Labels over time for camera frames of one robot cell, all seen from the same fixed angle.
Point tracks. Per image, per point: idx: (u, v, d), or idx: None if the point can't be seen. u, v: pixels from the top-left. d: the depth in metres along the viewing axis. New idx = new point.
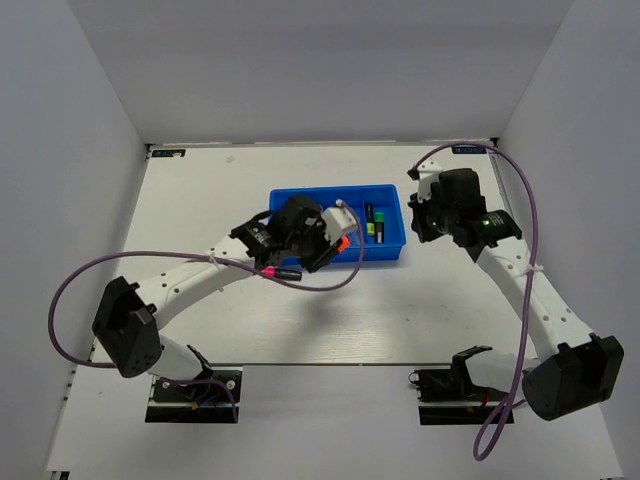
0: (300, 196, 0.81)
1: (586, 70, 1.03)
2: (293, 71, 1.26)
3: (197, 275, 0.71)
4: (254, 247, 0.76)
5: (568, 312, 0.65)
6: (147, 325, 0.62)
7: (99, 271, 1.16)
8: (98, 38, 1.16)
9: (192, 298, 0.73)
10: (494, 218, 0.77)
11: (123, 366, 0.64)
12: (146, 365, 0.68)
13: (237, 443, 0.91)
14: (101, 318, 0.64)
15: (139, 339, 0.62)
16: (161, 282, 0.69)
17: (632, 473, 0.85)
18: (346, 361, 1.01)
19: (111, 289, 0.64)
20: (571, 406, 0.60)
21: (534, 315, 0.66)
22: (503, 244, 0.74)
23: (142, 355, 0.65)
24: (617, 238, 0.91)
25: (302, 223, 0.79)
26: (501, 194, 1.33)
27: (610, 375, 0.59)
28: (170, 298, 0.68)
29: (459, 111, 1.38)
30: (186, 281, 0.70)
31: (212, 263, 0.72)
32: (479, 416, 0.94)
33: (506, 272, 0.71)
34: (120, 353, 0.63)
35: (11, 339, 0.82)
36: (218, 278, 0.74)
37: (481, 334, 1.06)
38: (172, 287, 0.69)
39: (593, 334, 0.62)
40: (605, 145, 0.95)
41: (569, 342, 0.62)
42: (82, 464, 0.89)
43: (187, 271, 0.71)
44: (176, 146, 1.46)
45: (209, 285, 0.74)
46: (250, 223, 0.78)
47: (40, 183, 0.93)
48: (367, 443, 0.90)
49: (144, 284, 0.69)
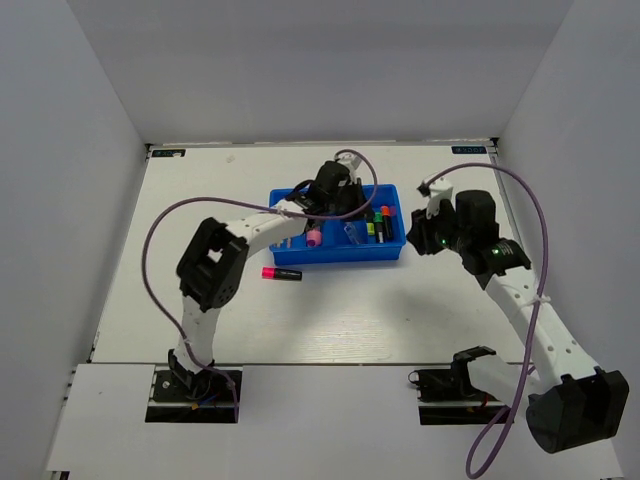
0: (328, 164, 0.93)
1: (586, 71, 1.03)
2: (293, 70, 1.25)
3: (272, 222, 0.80)
4: (306, 209, 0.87)
5: (573, 345, 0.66)
6: (240, 254, 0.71)
7: (98, 272, 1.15)
8: (98, 37, 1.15)
9: (263, 244, 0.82)
10: (504, 247, 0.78)
11: (211, 297, 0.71)
12: (225, 299, 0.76)
13: (238, 443, 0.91)
14: (193, 252, 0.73)
15: (231, 268, 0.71)
16: (243, 223, 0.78)
17: (632, 474, 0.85)
18: (347, 361, 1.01)
19: (203, 228, 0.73)
20: (574, 439, 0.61)
21: (538, 345, 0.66)
22: (511, 273, 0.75)
23: (229, 286, 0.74)
24: (617, 239, 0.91)
25: (336, 183, 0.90)
26: (501, 194, 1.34)
27: (614, 409, 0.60)
28: (254, 236, 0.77)
29: (460, 111, 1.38)
30: (264, 224, 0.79)
31: (280, 214, 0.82)
32: (478, 416, 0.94)
33: (513, 301, 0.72)
34: (211, 282, 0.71)
35: (10, 341, 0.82)
36: (285, 227, 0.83)
37: (482, 334, 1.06)
38: (254, 228, 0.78)
39: (598, 368, 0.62)
40: (605, 145, 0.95)
41: (572, 374, 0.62)
42: (83, 464, 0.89)
43: (263, 219, 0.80)
44: (176, 146, 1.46)
45: (278, 232, 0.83)
46: (294, 195, 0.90)
47: (39, 183, 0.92)
48: (367, 443, 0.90)
49: (230, 224, 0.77)
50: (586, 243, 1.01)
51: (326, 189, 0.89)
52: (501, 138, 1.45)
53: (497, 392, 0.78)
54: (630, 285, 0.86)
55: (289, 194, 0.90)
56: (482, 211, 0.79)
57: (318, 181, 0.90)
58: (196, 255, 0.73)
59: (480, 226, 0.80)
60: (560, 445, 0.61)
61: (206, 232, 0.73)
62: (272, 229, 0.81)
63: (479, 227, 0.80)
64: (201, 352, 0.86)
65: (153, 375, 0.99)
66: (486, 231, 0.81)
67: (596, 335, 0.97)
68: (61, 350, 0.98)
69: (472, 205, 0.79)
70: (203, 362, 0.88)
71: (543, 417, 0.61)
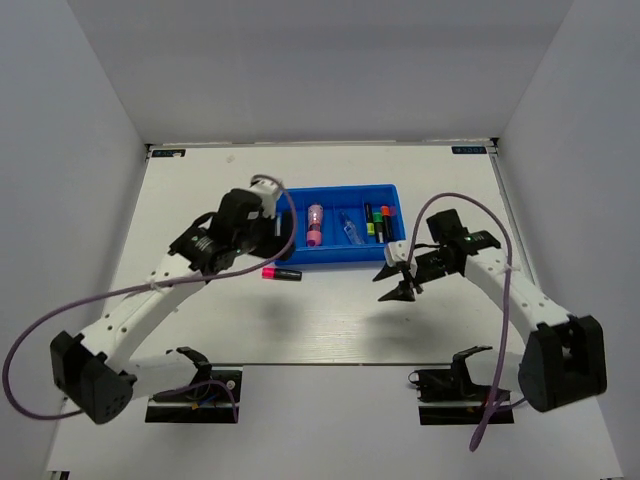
0: (236, 190, 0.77)
1: (586, 71, 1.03)
2: (293, 70, 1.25)
3: (140, 308, 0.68)
4: (198, 256, 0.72)
5: (545, 299, 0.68)
6: (102, 374, 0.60)
7: (99, 272, 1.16)
8: (98, 37, 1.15)
9: (149, 325, 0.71)
10: (474, 235, 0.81)
11: (97, 417, 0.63)
12: (120, 404, 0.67)
13: (238, 443, 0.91)
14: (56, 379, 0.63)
15: (98, 392, 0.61)
16: (106, 325, 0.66)
17: (632, 474, 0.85)
18: (346, 361, 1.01)
19: (56, 346, 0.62)
20: (567, 393, 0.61)
21: (514, 304, 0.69)
22: (484, 252, 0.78)
23: (112, 397, 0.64)
24: (617, 239, 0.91)
25: (244, 218, 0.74)
26: (501, 193, 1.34)
27: (596, 357, 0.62)
28: (121, 337, 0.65)
29: (460, 112, 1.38)
30: (130, 318, 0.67)
31: (155, 288, 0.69)
32: (479, 416, 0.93)
33: (488, 274, 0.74)
34: (88, 408, 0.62)
35: (11, 340, 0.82)
36: (168, 299, 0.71)
37: (482, 334, 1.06)
38: (119, 328, 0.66)
39: (570, 315, 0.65)
40: (605, 145, 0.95)
41: (547, 321, 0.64)
42: (83, 464, 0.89)
43: (129, 307, 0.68)
44: (176, 146, 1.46)
45: (161, 310, 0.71)
46: (190, 233, 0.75)
47: (40, 183, 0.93)
48: (367, 444, 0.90)
49: (89, 333, 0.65)
50: (586, 243, 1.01)
51: (230, 226, 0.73)
52: (501, 138, 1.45)
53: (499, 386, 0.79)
54: (631, 285, 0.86)
55: (185, 231, 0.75)
56: (445, 216, 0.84)
57: (221, 214, 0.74)
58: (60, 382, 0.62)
59: (450, 227, 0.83)
60: (553, 403, 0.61)
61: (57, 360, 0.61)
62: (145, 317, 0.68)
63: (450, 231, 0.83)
64: (176, 378, 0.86)
65: None
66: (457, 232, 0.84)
67: None
68: None
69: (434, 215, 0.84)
70: (183, 382, 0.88)
71: (531, 370, 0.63)
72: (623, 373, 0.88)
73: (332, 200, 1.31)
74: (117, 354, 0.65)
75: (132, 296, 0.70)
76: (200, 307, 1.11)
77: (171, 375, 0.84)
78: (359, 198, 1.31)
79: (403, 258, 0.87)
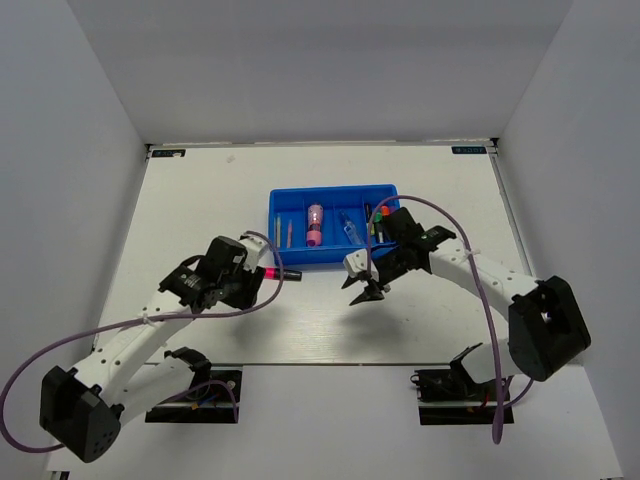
0: (224, 238, 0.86)
1: (586, 71, 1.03)
2: (293, 70, 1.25)
3: (133, 343, 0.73)
4: (187, 293, 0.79)
5: (511, 272, 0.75)
6: (98, 406, 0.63)
7: (98, 272, 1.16)
8: (98, 37, 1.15)
9: (139, 361, 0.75)
10: (430, 232, 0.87)
11: (84, 453, 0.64)
12: (108, 441, 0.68)
13: (238, 443, 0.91)
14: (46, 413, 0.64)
15: (91, 426, 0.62)
16: (99, 360, 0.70)
17: (631, 474, 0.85)
18: (347, 361, 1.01)
19: (49, 381, 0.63)
20: (559, 354, 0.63)
21: (486, 284, 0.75)
22: (443, 246, 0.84)
23: (100, 434, 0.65)
24: (616, 240, 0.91)
25: (231, 261, 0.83)
26: (501, 193, 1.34)
27: (573, 312, 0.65)
28: (115, 371, 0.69)
29: (460, 112, 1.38)
30: (124, 351, 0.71)
31: (147, 323, 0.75)
32: (479, 416, 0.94)
33: (452, 264, 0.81)
34: (78, 443, 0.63)
35: (11, 341, 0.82)
36: (158, 335, 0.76)
37: (482, 334, 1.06)
38: (113, 361, 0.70)
39: (538, 280, 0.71)
40: (605, 146, 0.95)
41: (520, 292, 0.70)
42: (83, 464, 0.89)
43: (121, 342, 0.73)
44: (176, 146, 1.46)
45: (151, 346, 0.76)
46: (178, 271, 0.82)
47: (40, 183, 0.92)
48: (367, 444, 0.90)
49: (82, 368, 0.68)
50: (586, 243, 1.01)
51: (217, 268, 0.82)
52: (501, 138, 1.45)
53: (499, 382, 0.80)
54: (630, 285, 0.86)
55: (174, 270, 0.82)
56: (397, 218, 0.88)
57: (210, 256, 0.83)
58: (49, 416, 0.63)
59: (405, 229, 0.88)
60: (550, 367, 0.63)
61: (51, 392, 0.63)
62: (137, 352, 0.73)
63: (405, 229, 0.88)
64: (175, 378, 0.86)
65: None
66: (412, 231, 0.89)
67: (595, 336, 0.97)
68: (61, 350, 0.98)
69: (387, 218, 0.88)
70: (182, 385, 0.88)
71: (522, 343, 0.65)
72: (623, 373, 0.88)
73: (332, 200, 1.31)
74: (109, 388, 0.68)
75: (124, 333, 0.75)
76: None
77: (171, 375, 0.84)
78: (359, 198, 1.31)
79: (363, 268, 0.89)
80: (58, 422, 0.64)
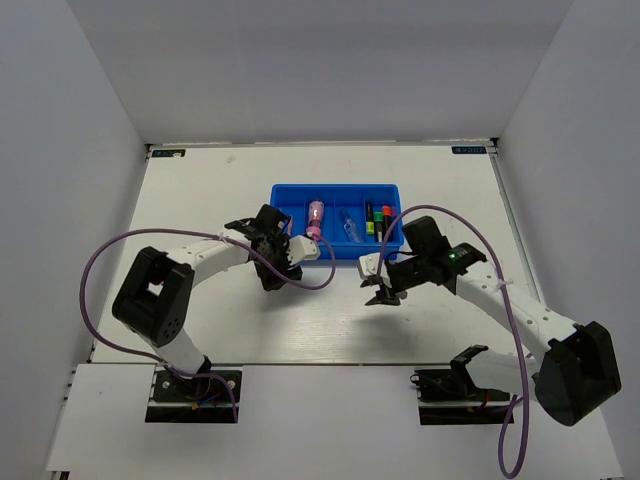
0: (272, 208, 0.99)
1: (586, 71, 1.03)
2: (293, 70, 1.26)
3: (214, 248, 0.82)
4: (246, 232, 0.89)
5: (548, 311, 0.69)
6: (186, 281, 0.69)
7: (98, 271, 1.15)
8: (98, 36, 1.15)
9: (210, 269, 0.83)
10: (459, 251, 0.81)
11: (157, 330, 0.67)
12: (172, 333, 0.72)
13: (238, 443, 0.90)
14: (131, 287, 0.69)
15: (175, 299, 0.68)
16: (186, 251, 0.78)
17: (631, 473, 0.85)
18: (348, 361, 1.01)
19: (142, 258, 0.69)
20: (588, 402, 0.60)
21: (519, 321, 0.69)
22: (473, 269, 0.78)
23: (173, 317, 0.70)
24: (616, 241, 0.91)
25: (277, 223, 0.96)
26: (501, 194, 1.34)
27: (608, 360, 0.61)
28: (197, 262, 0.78)
29: (460, 112, 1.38)
30: (206, 250, 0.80)
31: (223, 240, 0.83)
32: (479, 417, 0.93)
33: (482, 292, 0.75)
34: (155, 317, 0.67)
35: (10, 340, 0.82)
36: (227, 254, 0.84)
37: (481, 334, 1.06)
38: (197, 254, 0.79)
39: (576, 324, 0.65)
40: (605, 145, 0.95)
41: (557, 337, 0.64)
42: (82, 465, 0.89)
43: (205, 245, 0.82)
44: (175, 146, 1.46)
45: (220, 262, 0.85)
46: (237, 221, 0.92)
47: (39, 184, 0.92)
48: (367, 444, 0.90)
49: (172, 254, 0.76)
50: (585, 243, 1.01)
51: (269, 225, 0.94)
52: (501, 138, 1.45)
53: (502, 383, 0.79)
54: (630, 285, 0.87)
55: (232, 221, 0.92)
56: (423, 231, 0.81)
57: (261, 216, 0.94)
58: (136, 289, 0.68)
59: (430, 241, 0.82)
60: (579, 415, 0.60)
61: (145, 265, 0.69)
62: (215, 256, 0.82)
63: (428, 240, 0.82)
64: (187, 362, 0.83)
65: (153, 375, 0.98)
66: (435, 242, 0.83)
67: None
68: (61, 351, 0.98)
69: (415, 227, 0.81)
70: (191, 370, 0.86)
71: (553, 390, 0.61)
72: (624, 373, 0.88)
73: (333, 198, 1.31)
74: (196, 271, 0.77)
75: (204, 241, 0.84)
76: (198, 308, 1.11)
77: (187, 354, 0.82)
78: (359, 198, 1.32)
79: (373, 272, 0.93)
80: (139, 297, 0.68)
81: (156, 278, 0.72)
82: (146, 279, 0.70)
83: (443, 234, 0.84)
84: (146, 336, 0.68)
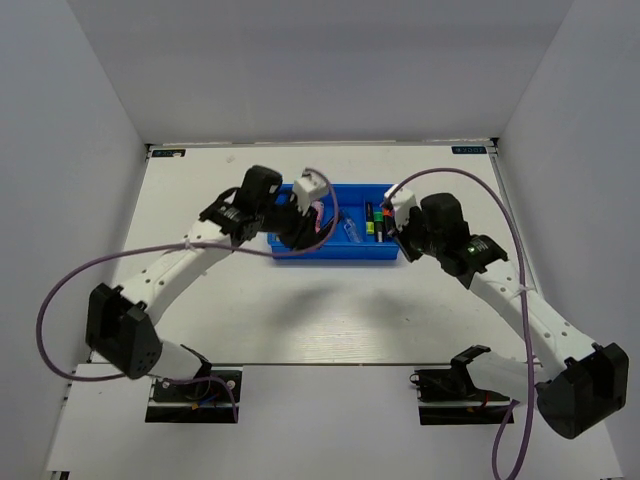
0: (258, 165, 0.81)
1: (587, 70, 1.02)
2: (294, 70, 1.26)
3: (178, 265, 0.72)
4: (226, 225, 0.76)
5: (567, 327, 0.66)
6: (143, 322, 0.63)
7: (98, 272, 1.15)
8: (98, 37, 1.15)
9: (184, 284, 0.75)
10: (478, 245, 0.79)
11: (130, 368, 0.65)
12: (151, 359, 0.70)
13: (237, 443, 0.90)
14: (95, 327, 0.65)
15: (137, 341, 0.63)
16: (144, 279, 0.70)
17: (631, 474, 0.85)
18: (347, 361, 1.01)
19: (96, 298, 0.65)
20: (590, 421, 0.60)
21: (535, 334, 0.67)
22: (492, 268, 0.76)
23: (144, 352, 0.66)
24: (616, 241, 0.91)
25: (267, 191, 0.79)
26: (501, 193, 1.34)
27: (620, 382, 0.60)
28: (157, 290, 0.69)
29: (460, 112, 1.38)
30: (168, 272, 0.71)
31: (190, 248, 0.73)
32: (478, 417, 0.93)
33: (500, 295, 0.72)
34: (124, 358, 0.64)
35: (10, 341, 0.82)
36: (200, 261, 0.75)
37: (481, 335, 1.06)
38: (157, 281, 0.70)
39: (595, 344, 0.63)
40: (606, 145, 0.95)
41: (574, 356, 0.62)
42: (82, 464, 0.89)
43: (167, 264, 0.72)
44: (175, 146, 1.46)
45: (194, 272, 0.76)
46: (212, 208, 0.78)
47: (39, 184, 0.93)
48: (366, 444, 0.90)
49: (127, 285, 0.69)
50: (586, 243, 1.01)
51: (254, 199, 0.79)
52: (501, 138, 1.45)
53: (500, 385, 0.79)
54: (630, 285, 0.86)
55: (207, 208, 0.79)
56: (450, 214, 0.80)
57: (244, 188, 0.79)
58: (100, 328, 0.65)
59: (451, 227, 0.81)
60: (579, 432, 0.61)
61: (100, 306, 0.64)
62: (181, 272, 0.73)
63: (450, 228, 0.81)
64: (182, 370, 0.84)
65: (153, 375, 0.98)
66: (457, 231, 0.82)
67: (596, 335, 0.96)
68: (61, 351, 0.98)
69: (438, 208, 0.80)
70: (188, 376, 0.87)
71: (557, 406, 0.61)
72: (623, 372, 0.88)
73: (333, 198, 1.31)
74: (154, 303, 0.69)
75: (168, 254, 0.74)
76: (198, 308, 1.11)
77: (182, 361, 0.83)
78: (359, 197, 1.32)
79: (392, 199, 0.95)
80: (104, 338, 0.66)
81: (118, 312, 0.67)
82: (105, 318, 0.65)
83: (466, 222, 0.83)
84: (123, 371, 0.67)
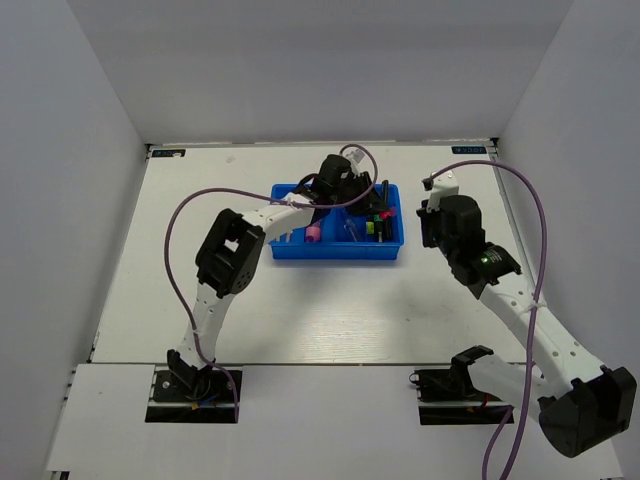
0: (330, 157, 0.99)
1: (587, 70, 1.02)
2: (294, 70, 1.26)
3: (284, 212, 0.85)
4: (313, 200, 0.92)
5: (576, 346, 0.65)
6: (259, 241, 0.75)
7: (98, 272, 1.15)
8: (97, 37, 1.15)
9: (277, 232, 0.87)
10: (492, 255, 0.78)
11: (231, 283, 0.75)
12: (242, 285, 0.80)
13: (237, 443, 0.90)
14: (212, 242, 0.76)
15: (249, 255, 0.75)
16: (258, 214, 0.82)
17: (631, 474, 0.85)
18: (347, 361, 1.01)
19: (223, 218, 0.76)
20: (590, 440, 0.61)
21: (543, 351, 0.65)
22: (504, 280, 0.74)
23: (245, 272, 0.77)
24: (616, 241, 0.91)
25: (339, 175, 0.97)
26: (501, 193, 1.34)
27: (625, 406, 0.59)
28: (267, 225, 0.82)
29: (461, 112, 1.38)
30: (277, 214, 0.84)
31: (289, 205, 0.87)
32: (479, 417, 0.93)
33: (511, 309, 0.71)
34: (230, 272, 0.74)
35: (10, 342, 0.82)
36: (295, 217, 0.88)
37: (481, 335, 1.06)
38: (268, 218, 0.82)
39: (604, 366, 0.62)
40: (606, 145, 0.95)
41: (581, 377, 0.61)
42: (83, 464, 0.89)
43: (274, 209, 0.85)
44: (175, 146, 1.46)
45: (288, 224, 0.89)
46: (300, 189, 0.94)
47: (39, 184, 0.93)
48: (367, 443, 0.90)
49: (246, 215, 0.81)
50: (585, 243, 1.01)
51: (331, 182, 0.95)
52: (501, 138, 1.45)
53: (503, 392, 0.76)
54: (630, 285, 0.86)
55: (295, 189, 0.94)
56: (468, 221, 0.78)
57: (322, 174, 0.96)
58: (216, 244, 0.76)
59: (468, 234, 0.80)
60: (579, 448, 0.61)
61: (225, 223, 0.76)
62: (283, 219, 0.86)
63: (466, 235, 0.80)
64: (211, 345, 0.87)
65: (153, 375, 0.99)
66: (473, 239, 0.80)
67: (596, 335, 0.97)
68: (61, 351, 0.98)
69: (457, 215, 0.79)
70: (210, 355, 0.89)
71: (559, 423, 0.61)
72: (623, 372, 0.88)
73: None
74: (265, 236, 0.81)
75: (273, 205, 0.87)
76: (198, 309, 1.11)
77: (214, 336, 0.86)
78: None
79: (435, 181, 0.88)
80: (216, 252, 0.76)
81: (232, 236, 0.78)
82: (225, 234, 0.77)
83: (483, 229, 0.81)
84: (220, 286, 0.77)
